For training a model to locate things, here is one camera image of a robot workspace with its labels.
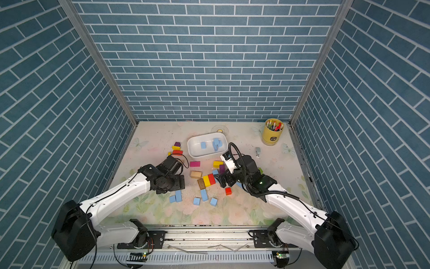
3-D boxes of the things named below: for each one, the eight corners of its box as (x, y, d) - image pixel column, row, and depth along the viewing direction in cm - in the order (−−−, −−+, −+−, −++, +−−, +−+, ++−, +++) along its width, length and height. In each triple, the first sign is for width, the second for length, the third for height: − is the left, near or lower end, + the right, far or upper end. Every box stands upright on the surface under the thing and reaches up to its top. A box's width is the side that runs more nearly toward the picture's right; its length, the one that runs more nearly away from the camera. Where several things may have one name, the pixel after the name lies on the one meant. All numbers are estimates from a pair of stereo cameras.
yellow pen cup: (263, 146, 109) (268, 131, 98) (260, 133, 117) (264, 118, 105) (279, 146, 109) (286, 131, 98) (276, 133, 117) (281, 118, 105)
